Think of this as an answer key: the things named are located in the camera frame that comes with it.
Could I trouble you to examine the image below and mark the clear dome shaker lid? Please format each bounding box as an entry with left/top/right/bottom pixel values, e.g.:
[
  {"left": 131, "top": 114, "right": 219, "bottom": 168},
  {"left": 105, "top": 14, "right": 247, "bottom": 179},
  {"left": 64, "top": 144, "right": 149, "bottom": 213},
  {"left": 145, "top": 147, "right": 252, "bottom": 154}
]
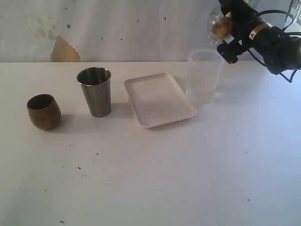
[{"left": 206, "top": 6, "right": 232, "bottom": 46}]

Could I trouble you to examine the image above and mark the brown wooden cup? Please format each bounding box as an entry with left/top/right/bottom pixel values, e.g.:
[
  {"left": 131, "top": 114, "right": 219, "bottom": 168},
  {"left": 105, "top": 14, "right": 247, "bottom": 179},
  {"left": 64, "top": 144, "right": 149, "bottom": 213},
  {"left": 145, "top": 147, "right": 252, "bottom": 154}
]
[{"left": 27, "top": 94, "right": 62, "bottom": 130}]

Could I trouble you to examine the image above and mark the translucent plastic container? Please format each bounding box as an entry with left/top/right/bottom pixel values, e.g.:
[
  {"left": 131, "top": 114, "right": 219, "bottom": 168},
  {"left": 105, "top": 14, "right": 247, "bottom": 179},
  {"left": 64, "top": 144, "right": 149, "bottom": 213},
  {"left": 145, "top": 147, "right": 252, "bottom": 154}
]
[{"left": 186, "top": 49, "right": 224, "bottom": 107}]

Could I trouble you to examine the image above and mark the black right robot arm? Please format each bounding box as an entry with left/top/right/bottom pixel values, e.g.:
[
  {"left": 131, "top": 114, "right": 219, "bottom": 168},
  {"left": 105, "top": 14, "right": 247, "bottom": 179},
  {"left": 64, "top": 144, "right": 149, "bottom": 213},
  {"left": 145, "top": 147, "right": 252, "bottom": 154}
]
[{"left": 217, "top": 0, "right": 301, "bottom": 75}]

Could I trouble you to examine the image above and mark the white rectangular tray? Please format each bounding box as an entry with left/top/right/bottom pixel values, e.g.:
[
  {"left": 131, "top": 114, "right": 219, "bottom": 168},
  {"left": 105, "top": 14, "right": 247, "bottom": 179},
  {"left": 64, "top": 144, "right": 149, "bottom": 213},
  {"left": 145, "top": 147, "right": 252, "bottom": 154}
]
[{"left": 124, "top": 73, "right": 198, "bottom": 129}]

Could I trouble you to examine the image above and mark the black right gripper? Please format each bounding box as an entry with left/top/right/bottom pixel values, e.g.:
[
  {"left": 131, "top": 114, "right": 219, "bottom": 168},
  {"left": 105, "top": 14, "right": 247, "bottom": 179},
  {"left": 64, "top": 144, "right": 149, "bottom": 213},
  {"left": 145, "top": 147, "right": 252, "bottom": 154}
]
[{"left": 217, "top": 0, "right": 263, "bottom": 64}]

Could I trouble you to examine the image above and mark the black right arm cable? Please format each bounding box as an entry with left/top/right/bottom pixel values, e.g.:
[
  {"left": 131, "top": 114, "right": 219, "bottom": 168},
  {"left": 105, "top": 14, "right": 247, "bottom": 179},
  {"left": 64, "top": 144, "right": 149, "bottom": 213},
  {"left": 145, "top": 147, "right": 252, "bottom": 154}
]
[{"left": 246, "top": 9, "right": 301, "bottom": 83}]

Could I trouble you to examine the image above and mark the stainless steel tumbler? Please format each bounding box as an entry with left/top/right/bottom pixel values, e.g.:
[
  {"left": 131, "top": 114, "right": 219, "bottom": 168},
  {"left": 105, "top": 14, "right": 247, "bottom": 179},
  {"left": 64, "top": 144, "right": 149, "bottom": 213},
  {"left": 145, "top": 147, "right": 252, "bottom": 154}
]
[{"left": 77, "top": 67, "right": 111, "bottom": 117}]

